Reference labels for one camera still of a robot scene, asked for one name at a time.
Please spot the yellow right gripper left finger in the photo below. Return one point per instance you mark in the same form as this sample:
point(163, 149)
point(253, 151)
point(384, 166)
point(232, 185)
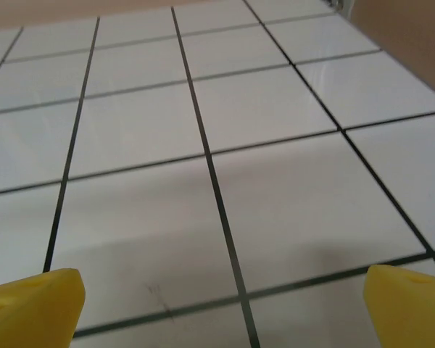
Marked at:
point(32, 311)

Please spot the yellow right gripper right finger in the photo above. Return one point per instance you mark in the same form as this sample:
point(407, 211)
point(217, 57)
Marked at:
point(409, 311)

